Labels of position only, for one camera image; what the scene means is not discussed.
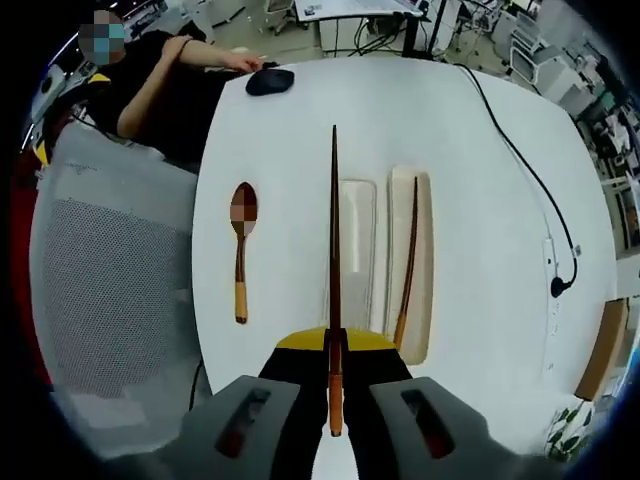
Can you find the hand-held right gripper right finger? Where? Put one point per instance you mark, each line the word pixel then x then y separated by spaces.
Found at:
pixel 420 430

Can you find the white laptop with stickers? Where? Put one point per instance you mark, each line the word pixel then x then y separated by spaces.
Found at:
pixel 350 7

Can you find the dark wooden chopstick utensil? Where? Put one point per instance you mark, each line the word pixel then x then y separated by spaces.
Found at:
pixel 411 250
pixel 335 225

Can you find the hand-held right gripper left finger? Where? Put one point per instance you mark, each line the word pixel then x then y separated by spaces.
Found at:
pixel 250 430

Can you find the brown cardboard box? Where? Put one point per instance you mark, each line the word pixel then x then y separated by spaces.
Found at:
pixel 600 350

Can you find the dark navy curved object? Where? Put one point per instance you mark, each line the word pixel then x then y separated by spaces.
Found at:
pixel 270 82

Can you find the beige cutlery case base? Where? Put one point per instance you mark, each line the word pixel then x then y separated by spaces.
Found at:
pixel 424 225

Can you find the wooden spoon utensil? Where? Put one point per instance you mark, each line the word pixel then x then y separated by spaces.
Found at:
pixel 241 280

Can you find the white power strip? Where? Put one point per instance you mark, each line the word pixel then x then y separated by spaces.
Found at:
pixel 550 250

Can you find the grey mesh chair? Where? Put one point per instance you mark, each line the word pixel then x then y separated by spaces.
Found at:
pixel 110 275

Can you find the green potted plant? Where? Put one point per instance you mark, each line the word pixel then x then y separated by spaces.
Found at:
pixel 565 435

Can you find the white slatted chair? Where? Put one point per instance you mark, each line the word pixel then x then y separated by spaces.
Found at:
pixel 525 45

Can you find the white desk with black legs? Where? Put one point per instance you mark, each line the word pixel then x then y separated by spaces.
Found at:
pixel 415 35

